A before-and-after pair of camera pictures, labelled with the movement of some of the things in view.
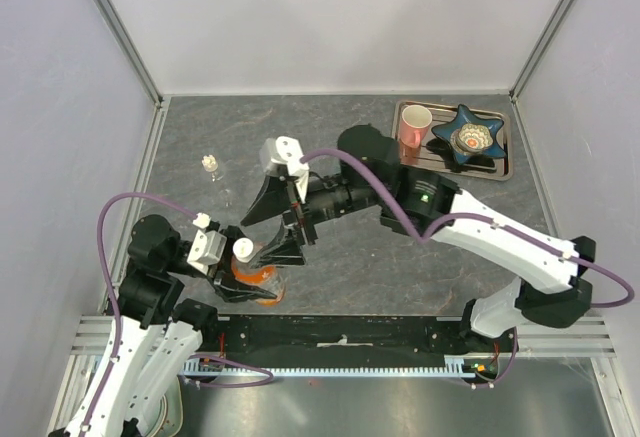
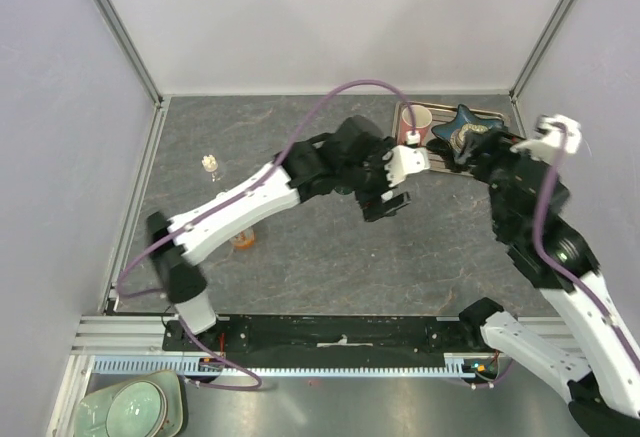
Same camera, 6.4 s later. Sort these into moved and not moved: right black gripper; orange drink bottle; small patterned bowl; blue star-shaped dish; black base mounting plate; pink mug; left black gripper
Moved: right black gripper; orange drink bottle; left black gripper
Not moved: blue star-shaped dish; pink mug; small patterned bowl; black base mounting plate
